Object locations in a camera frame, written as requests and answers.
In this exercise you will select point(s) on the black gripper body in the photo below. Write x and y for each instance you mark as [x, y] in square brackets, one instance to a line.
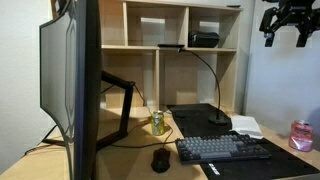
[296, 11]

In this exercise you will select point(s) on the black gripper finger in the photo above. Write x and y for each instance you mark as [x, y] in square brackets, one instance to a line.
[269, 26]
[304, 35]

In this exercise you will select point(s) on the pink soda can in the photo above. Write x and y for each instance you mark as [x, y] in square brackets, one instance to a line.
[301, 136]

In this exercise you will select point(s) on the yellow soda can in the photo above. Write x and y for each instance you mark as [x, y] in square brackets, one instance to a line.
[158, 124]

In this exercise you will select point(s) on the small black flat object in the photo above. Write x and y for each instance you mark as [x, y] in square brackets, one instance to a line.
[233, 6]

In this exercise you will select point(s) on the black zipper pouch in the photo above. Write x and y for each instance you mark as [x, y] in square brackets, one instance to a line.
[203, 39]

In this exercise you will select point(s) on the white folded paper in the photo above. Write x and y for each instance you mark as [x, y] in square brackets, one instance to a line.
[246, 126]

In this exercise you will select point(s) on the black gooseneck desk lamp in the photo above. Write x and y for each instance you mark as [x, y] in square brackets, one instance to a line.
[218, 118]

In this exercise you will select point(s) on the light wooden cubby shelf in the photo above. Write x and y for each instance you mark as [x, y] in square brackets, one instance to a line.
[173, 76]

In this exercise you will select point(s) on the black desk mat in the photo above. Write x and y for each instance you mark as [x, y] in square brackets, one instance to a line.
[200, 120]

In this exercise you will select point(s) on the grey black mechanical keyboard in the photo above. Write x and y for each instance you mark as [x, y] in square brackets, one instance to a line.
[221, 148]

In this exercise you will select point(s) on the black angular monitor stand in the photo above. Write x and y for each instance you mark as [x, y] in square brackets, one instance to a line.
[126, 106]

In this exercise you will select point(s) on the black computer mouse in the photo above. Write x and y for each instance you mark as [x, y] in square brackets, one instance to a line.
[160, 160]

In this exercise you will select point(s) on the curved black computer monitor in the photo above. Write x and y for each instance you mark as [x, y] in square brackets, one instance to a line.
[83, 86]

